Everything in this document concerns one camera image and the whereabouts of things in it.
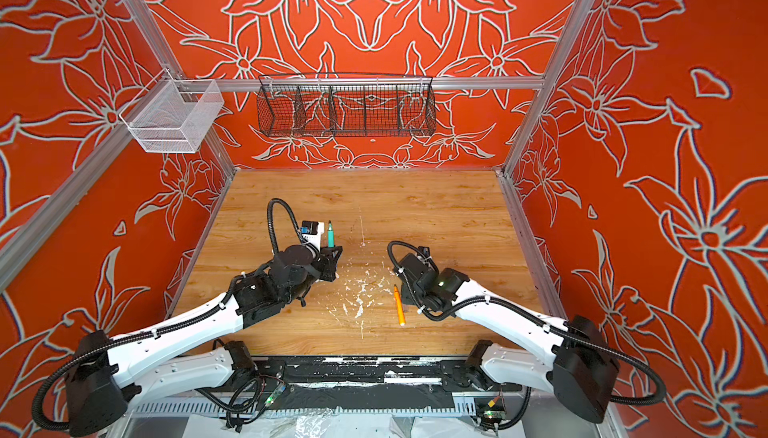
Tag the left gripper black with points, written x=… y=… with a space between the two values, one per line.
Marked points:
x=329 y=260

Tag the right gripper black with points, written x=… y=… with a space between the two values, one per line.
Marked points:
x=405 y=296

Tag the green marker pen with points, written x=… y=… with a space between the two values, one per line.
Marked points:
x=330 y=235

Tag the orange marker pen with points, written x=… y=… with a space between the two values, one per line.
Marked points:
x=399 y=306

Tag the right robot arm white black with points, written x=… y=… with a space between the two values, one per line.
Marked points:
x=568 y=357

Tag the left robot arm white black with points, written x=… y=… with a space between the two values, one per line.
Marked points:
x=96 y=385

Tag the clear plastic bin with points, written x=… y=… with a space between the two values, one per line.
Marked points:
x=168 y=119

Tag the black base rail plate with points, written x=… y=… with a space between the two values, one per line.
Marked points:
x=450 y=373

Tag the grey slotted cable duct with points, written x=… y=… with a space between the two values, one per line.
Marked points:
x=185 y=407

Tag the black wire basket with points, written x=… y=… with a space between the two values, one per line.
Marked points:
x=346 y=105

